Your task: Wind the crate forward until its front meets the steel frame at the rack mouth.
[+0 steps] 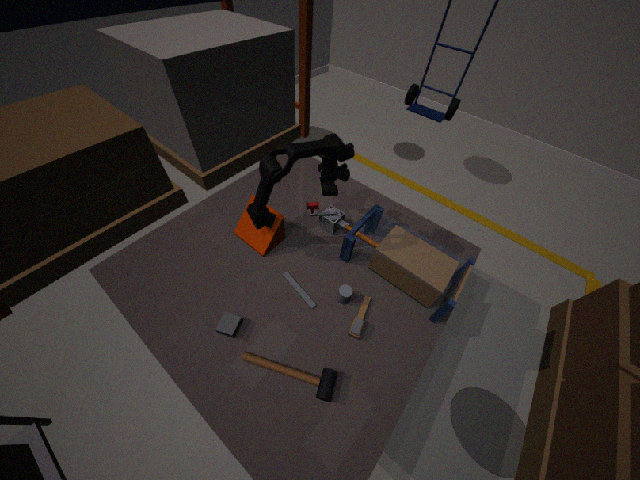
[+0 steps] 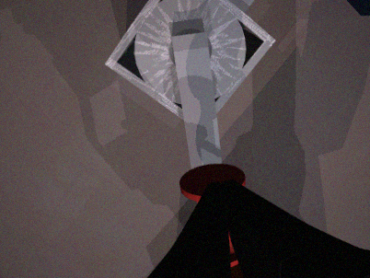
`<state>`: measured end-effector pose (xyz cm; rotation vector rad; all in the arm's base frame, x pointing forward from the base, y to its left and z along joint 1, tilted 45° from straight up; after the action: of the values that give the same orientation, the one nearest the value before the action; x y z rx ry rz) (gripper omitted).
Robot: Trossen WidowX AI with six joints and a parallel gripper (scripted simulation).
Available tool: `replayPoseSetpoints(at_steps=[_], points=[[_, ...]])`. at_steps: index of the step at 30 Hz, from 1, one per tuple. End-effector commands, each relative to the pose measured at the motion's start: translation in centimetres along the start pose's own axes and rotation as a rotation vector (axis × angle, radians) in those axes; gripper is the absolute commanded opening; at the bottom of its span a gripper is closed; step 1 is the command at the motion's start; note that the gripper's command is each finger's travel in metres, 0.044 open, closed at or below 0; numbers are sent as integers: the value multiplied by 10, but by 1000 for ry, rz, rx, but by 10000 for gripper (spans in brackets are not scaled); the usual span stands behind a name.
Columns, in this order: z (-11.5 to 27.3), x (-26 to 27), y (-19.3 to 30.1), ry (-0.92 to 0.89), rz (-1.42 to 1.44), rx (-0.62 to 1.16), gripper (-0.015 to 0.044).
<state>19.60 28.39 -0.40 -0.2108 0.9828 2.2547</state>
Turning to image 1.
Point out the dark grey cylinder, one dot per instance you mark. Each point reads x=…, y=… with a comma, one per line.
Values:
x=344, y=294

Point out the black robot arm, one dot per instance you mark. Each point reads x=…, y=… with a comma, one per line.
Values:
x=330, y=149

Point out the black-headed mallet with wooden handle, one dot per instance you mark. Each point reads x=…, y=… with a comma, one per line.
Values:
x=325, y=383

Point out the grey and red crank handle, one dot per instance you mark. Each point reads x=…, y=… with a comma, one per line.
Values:
x=315, y=205

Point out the grey flat bar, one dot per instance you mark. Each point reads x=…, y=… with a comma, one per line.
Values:
x=300, y=291

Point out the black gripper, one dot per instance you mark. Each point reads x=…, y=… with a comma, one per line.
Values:
x=327, y=182

